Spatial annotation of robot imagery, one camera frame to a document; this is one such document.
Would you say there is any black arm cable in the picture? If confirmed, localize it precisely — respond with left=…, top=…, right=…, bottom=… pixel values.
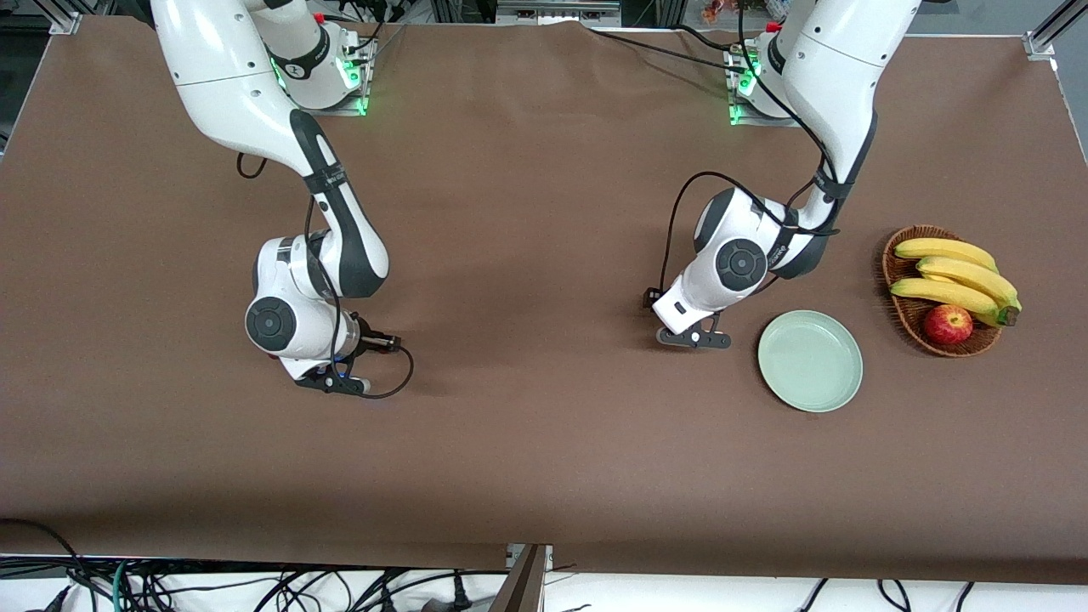
left=236, top=151, right=416, bottom=400
left=660, top=0, right=844, bottom=294

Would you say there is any grey metal rail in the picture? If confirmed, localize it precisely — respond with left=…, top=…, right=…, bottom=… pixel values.
left=496, top=0, right=623, bottom=28

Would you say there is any brown wicker basket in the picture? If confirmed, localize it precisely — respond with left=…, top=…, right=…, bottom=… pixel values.
left=881, top=225, right=1004, bottom=359

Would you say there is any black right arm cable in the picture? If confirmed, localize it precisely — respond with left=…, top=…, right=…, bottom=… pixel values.
left=236, top=151, right=416, bottom=400

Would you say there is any brown table cover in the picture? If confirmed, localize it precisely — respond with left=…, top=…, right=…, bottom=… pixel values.
left=0, top=15, right=1088, bottom=587

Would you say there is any red apple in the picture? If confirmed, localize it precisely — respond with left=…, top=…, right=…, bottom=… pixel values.
left=924, top=304, right=974, bottom=346

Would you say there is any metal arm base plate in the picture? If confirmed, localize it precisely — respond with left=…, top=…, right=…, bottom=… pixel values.
left=285, top=34, right=375, bottom=117
left=728, top=47, right=800, bottom=128

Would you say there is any black arched cable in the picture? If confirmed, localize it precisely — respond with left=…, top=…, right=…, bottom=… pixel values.
left=0, top=517, right=99, bottom=612

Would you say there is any black cable across tabletop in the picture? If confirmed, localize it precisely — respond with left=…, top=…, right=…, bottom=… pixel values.
left=586, top=28, right=749, bottom=76

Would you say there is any yellow banana bunch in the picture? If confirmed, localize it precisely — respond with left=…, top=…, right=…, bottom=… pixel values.
left=889, top=237, right=1023, bottom=329

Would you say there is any aluminium beam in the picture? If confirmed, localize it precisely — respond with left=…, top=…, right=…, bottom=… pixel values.
left=489, top=544, right=549, bottom=612

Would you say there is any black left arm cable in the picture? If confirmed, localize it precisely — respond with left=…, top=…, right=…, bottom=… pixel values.
left=660, top=0, right=844, bottom=294

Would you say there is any light green plate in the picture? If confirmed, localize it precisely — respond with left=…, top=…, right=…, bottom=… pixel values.
left=757, top=309, right=864, bottom=414

